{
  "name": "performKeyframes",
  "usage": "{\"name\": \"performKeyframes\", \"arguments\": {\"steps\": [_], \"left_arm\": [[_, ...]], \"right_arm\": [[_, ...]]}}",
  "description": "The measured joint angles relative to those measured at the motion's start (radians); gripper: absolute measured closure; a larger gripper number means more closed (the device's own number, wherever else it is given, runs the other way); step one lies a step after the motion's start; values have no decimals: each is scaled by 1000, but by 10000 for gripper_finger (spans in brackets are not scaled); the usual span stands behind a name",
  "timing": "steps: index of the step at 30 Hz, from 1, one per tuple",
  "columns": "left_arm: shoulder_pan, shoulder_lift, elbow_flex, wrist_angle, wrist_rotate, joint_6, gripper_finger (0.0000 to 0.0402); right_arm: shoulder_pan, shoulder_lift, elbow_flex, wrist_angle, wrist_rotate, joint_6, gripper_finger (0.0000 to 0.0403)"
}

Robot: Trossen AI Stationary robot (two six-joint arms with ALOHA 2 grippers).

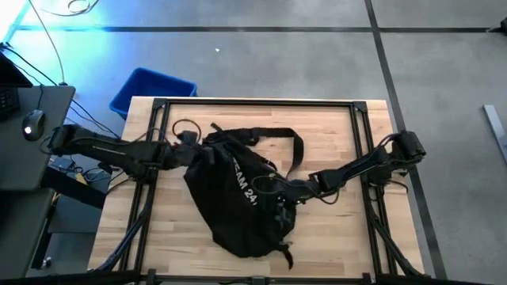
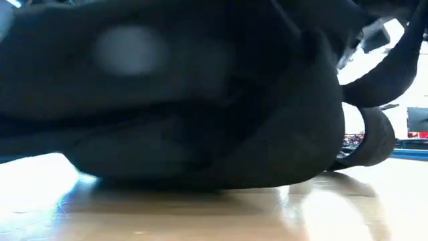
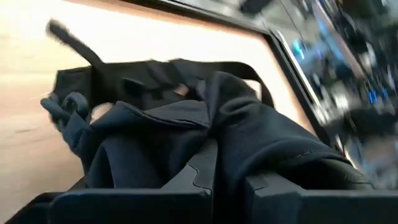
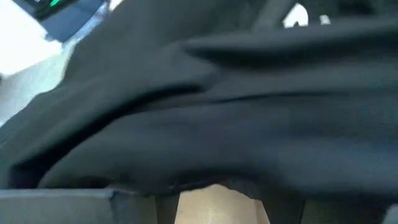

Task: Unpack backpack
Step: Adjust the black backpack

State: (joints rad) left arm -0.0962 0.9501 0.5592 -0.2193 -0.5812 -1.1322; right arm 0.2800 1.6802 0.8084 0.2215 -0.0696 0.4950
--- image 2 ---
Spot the blue-edged neighbouring table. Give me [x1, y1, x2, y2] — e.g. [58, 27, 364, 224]
[389, 148, 428, 162]

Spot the black monitor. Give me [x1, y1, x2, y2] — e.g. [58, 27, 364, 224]
[407, 106, 428, 133]

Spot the black backpack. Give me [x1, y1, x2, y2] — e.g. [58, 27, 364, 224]
[0, 0, 428, 193]

